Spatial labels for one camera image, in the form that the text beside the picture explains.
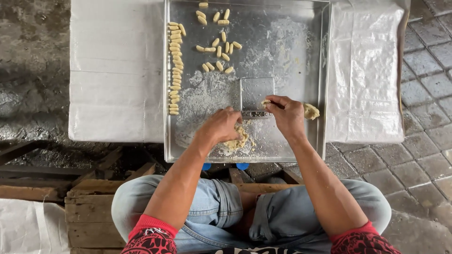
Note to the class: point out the person's left hand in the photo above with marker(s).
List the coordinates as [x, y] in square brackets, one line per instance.
[219, 125]

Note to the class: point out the person's right hand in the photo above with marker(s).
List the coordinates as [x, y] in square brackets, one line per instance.
[291, 114]

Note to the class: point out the person's left fingers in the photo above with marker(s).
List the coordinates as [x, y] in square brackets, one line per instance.
[235, 120]

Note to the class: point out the crumbly dough lump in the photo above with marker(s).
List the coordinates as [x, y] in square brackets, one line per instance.
[240, 140]

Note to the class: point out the small pinched dough bit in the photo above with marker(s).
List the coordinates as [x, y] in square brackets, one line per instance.
[265, 103]

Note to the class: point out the small silver digital scale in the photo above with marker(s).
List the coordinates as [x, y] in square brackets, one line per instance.
[257, 92]

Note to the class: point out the blue plastic piece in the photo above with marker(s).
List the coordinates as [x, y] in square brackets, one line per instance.
[206, 166]
[242, 166]

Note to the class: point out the loose scattered dough pieces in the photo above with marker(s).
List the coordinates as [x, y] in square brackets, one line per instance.
[219, 51]

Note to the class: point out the rounded dough lump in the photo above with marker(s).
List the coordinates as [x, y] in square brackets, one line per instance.
[311, 112]

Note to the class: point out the large square metal tray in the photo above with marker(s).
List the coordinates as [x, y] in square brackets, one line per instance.
[289, 53]

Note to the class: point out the row of shaped dough pieces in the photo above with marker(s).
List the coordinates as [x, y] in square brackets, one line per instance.
[175, 56]

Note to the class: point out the light blue denim shorts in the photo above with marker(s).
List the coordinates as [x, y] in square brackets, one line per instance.
[219, 208]

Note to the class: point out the white woven plastic sheet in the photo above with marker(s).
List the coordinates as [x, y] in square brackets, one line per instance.
[113, 70]

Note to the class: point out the red patterned shirt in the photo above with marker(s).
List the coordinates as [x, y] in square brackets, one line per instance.
[150, 234]

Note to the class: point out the wooden crate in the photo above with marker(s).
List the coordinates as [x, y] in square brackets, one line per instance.
[90, 215]

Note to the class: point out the pile of dark wooden planks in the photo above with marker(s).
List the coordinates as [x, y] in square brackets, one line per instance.
[39, 176]

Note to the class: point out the white woven sack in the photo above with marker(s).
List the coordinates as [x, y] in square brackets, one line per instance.
[28, 227]

